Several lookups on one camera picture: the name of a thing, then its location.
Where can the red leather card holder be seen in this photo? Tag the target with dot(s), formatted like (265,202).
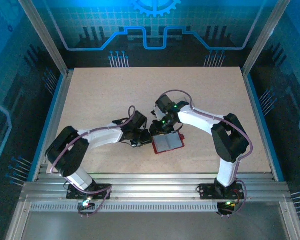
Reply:
(168,143)

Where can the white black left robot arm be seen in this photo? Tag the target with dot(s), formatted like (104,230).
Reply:
(100,136)

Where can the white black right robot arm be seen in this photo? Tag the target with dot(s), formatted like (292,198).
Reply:
(200,120)

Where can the left controller board with leds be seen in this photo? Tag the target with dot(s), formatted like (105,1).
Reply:
(86,203)

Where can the controller board with leds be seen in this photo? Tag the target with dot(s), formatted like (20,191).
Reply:
(86,203)
(227,205)

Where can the right controller board with leds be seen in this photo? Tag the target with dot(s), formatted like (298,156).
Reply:
(227,205)

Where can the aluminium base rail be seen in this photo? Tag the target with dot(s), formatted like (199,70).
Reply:
(152,187)

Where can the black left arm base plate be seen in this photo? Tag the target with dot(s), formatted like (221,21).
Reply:
(102,188)

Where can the aluminium table side rail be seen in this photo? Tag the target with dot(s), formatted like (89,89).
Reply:
(57,112)
(255,112)

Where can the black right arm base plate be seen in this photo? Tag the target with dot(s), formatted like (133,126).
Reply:
(207,193)

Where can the aluminium corner post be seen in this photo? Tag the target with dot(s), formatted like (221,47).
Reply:
(265,37)
(44,37)

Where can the aluminium frame leg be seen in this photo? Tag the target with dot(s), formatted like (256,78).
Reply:
(17,220)
(292,220)

